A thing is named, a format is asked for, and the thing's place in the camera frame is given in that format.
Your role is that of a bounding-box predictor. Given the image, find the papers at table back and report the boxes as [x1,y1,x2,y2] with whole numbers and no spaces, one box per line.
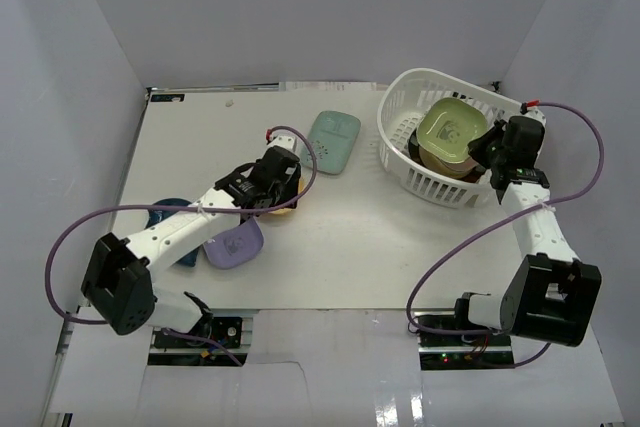
[278,81,387,92]

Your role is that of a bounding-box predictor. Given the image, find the teal rectangular plate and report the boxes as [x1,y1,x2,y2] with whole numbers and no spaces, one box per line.
[307,111,361,175]

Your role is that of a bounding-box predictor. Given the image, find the brown square plate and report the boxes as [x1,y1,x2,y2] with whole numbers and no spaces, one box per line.
[418,147,478,179]

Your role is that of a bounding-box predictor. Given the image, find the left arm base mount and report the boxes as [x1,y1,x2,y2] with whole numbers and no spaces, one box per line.
[148,316,252,367]

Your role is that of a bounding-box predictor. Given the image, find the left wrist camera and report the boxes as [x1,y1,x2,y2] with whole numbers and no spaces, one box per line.
[267,132,298,152]

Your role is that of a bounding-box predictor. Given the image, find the round black rimmed plate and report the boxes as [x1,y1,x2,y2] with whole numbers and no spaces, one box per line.
[407,131,486,183]

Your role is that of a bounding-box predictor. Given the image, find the dark blue leaf dish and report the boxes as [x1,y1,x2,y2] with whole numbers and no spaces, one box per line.
[146,198,199,268]

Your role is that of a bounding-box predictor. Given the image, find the black label sticker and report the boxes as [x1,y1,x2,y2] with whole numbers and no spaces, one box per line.
[149,93,185,103]

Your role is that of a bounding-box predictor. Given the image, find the yellow square panda plate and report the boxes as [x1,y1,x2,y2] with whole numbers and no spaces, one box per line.
[261,176,306,217]

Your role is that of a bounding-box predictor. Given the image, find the purple square panda plate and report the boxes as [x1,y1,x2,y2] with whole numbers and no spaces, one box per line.
[203,218,264,270]

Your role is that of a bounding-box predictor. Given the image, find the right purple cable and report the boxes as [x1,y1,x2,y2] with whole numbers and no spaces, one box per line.
[405,100,607,368]

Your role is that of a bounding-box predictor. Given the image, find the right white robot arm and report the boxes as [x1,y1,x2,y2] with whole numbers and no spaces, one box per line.
[451,115,602,347]

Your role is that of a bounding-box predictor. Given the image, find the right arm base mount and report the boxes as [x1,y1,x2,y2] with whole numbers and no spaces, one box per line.
[407,323,514,372]

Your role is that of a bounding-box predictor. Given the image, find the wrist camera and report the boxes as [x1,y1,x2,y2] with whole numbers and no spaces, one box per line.
[520,101,546,125]
[267,132,298,152]

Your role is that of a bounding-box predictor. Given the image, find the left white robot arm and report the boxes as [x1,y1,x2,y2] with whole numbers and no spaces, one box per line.
[81,142,301,346]

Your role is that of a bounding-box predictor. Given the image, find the green square panda plate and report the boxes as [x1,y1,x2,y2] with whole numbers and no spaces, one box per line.
[416,97,488,164]

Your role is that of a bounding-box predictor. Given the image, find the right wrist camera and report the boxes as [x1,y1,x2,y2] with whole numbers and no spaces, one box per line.
[520,101,546,125]

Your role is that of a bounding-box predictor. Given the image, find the white plastic basket bin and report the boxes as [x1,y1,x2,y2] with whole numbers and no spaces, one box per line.
[377,68,520,208]

